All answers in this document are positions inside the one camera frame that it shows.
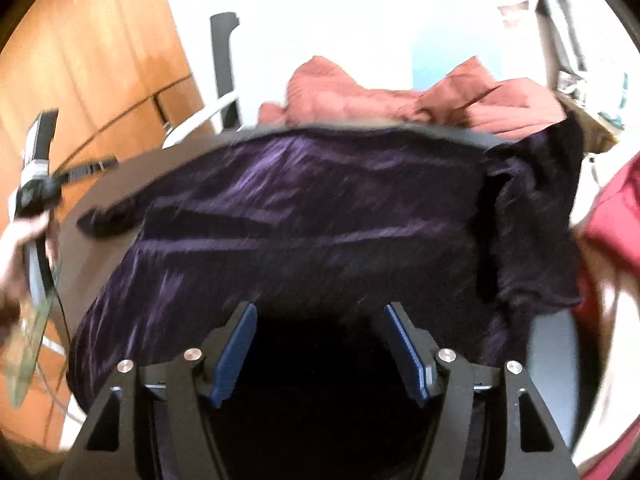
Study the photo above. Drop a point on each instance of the blue panel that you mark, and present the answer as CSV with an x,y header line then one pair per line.
x,y
455,35

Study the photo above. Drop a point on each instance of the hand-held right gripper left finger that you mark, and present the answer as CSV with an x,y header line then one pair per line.
x,y
233,355

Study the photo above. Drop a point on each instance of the rust brown cloth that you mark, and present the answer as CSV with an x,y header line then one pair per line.
x,y
345,95

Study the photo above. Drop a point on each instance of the wooden cabinet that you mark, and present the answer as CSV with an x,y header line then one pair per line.
x,y
85,60

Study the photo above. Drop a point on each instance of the red garment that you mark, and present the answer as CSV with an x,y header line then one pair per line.
x,y
616,220

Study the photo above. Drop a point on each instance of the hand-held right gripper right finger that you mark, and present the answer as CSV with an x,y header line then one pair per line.
x,y
406,355

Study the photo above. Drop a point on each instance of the dark purple garment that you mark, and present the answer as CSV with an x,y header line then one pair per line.
x,y
310,210

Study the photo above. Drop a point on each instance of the person's left hand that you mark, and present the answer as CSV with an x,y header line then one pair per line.
x,y
15,255

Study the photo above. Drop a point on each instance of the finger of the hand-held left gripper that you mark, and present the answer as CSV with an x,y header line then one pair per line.
x,y
82,172

